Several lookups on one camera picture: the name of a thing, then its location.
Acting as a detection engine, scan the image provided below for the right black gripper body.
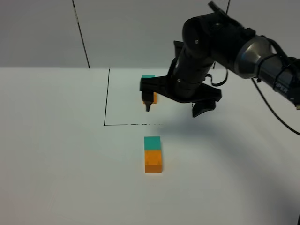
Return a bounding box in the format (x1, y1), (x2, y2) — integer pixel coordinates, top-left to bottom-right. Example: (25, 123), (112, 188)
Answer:
(140, 41), (222, 103)

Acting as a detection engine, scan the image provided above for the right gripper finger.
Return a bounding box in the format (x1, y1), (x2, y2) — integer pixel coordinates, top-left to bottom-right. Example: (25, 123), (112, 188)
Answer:
(142, 91), (154, 112)
(192, 101), (216, 117)

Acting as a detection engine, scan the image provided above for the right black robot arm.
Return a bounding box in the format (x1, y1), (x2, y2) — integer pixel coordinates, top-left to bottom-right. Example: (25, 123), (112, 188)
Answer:
(140, 2), (300, 117)

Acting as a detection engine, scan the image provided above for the orange template block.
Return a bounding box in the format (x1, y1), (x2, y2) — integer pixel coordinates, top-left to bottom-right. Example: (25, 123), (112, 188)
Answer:
(142, 91), (158, 104)

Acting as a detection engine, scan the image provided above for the teal template block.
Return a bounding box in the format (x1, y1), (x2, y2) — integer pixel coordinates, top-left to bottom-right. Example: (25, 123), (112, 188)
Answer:
(142, 75), (155, 78)

